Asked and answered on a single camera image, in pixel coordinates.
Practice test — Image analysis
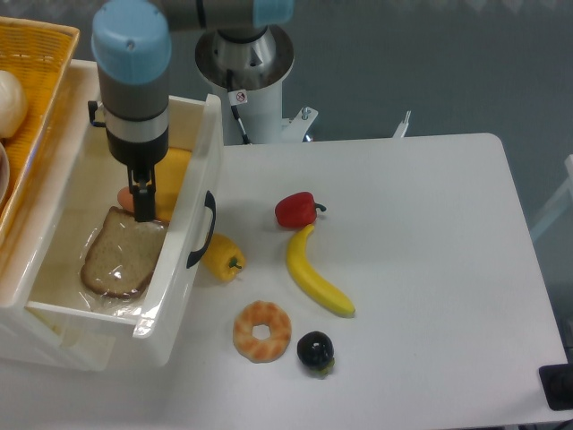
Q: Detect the red bell pepper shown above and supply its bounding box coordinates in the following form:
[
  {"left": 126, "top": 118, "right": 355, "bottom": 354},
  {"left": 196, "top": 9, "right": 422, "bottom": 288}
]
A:
[{"left": 274, "top": 191, "right": 327, "bottom": 228}]

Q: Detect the dark purple mangosteen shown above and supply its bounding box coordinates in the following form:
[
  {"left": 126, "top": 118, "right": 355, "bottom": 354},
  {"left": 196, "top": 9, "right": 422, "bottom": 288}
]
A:
[{"left": 296, "top": 331, "right": 335, "bottom": 375}]

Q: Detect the glazed donut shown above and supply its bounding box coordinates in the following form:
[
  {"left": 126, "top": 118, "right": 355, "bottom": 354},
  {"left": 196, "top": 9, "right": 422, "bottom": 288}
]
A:
[{"left": 233, "top": 300, "right": 292, "bottom": 364}]

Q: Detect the yellow bell pepper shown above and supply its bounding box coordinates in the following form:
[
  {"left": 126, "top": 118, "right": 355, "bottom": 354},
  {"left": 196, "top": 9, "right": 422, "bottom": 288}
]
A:
[{"left": 201, "top": 233, "right": 246, "bottom": 282}]

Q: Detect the yellow banana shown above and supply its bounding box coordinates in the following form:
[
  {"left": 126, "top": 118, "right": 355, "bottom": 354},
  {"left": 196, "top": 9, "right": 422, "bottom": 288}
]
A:
[{"left": 286, "top": 224, "right": 355, "bottom": 318}]

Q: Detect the brown bread slice in wrap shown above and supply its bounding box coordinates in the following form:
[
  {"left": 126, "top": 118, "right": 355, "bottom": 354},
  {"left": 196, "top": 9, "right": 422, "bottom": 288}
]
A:
[{"left": 80, "top": 207, "right": 168, "bottom": 300}]

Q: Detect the black cable on pedestal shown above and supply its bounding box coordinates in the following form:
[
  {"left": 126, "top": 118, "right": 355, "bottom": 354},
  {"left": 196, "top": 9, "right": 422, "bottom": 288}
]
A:
[{"left": 226, "top": 69, "right": 252, "bottom": 145}]

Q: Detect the white round bun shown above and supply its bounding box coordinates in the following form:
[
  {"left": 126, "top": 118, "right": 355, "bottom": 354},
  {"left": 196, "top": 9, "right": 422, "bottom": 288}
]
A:
[{"left": 1, "top": 70, "right": 28, "bottom": 139}]

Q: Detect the yellow wicker basket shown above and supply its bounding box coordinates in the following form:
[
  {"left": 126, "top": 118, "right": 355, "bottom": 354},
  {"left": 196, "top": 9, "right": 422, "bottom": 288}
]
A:
[{"left": 1, "top": 16, "right": 80, "bottom": 239}]

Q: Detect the white drawer cabinet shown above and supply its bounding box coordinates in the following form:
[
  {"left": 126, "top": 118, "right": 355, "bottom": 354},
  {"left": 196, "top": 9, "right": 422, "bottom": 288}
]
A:
[{"left": 1, "top": 60, "right": 113, "bottom": 371}]

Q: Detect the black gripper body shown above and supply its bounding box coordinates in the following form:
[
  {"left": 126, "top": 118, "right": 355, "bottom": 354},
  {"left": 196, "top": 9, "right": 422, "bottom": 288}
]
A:
[{"left": 107, "top": 129, "right": 169, "bottom": 186}]

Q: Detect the dark bowl at left edge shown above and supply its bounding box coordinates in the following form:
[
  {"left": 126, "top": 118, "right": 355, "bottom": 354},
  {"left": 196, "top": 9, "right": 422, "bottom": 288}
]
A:
[{"left": 0, "top": 145, "right": 10, "bottom": 204}]

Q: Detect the black device at table edge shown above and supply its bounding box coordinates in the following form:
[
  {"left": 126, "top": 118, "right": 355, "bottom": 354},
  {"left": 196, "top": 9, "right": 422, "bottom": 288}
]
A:
[{"left": 538, "top": 364, "right": 573, "bottom": 411}]

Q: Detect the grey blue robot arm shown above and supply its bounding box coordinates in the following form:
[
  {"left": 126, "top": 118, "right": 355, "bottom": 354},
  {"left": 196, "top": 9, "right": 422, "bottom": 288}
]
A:
[{"left": 91, "top": 1, "right": 295, "bottom": 221}]

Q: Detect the white frame at right edge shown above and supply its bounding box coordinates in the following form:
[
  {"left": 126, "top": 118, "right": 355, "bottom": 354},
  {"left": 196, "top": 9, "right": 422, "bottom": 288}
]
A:
[{"left": 529, "top": 155, "right": 572, "bottom": 243}]

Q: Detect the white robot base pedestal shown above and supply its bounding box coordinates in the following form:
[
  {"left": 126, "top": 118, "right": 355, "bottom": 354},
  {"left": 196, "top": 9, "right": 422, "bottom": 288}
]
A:
[{"left": 195, "top": 25, "right": 318, "bottom": 145}]

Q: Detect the open white drawer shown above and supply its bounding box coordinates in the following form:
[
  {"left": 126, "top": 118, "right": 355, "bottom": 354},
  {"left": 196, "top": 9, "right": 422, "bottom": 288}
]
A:
[{"left": 22, "top": 96, "right": 223, "bottom": 371}]

